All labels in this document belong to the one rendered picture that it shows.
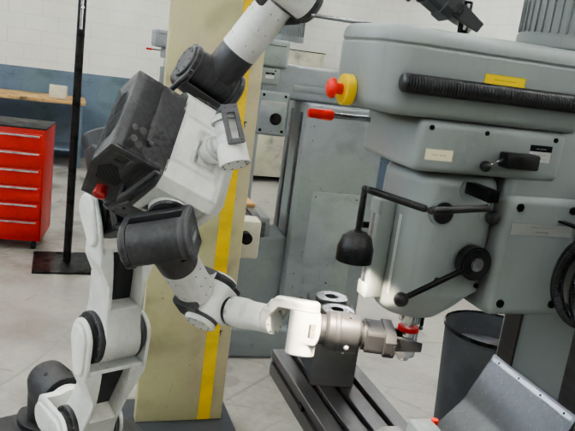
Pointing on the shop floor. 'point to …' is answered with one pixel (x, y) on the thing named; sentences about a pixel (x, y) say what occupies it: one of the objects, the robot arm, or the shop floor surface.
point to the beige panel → (158, 317)
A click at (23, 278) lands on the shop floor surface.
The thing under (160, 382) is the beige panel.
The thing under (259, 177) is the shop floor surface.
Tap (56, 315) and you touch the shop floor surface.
